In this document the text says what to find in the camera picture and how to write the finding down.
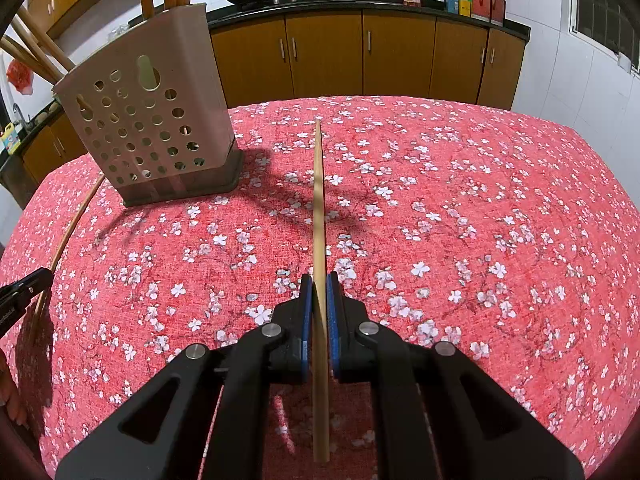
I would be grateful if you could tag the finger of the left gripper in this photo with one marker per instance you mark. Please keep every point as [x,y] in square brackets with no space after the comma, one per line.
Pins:
[16,297]

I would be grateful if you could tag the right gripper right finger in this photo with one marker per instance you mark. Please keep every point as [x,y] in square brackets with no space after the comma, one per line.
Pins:
[436,413]

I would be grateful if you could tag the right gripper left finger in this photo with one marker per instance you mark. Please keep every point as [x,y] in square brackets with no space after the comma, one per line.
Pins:
[204,405]

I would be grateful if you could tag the light bamboo chopstick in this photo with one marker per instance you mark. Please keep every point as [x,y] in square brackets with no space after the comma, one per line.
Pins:
[32,56]
[40,47]
[44,296]
[44,39]

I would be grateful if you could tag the black kitchen countertop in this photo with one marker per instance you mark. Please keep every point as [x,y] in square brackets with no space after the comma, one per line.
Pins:
[325,7]

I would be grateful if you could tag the person's left hand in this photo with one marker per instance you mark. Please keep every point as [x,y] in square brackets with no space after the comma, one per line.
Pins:
[10,397]

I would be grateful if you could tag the yellow detergent bottle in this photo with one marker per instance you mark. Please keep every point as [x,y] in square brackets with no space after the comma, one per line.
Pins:
[10,138]

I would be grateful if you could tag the red floral tablecloth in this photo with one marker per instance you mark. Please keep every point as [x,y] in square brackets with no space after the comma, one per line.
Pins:
[501,233]

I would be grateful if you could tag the red hanging plastic bag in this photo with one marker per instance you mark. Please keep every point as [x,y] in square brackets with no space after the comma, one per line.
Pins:
[21,77]

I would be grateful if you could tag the beige perforated utensil holder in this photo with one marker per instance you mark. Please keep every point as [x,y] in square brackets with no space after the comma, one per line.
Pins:
[150,110]

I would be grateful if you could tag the lower wooden base cabinets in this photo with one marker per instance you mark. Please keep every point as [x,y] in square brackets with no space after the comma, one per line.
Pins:
[360,55]

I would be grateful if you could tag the right barred window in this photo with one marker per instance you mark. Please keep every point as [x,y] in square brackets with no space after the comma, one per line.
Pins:
[614,24]

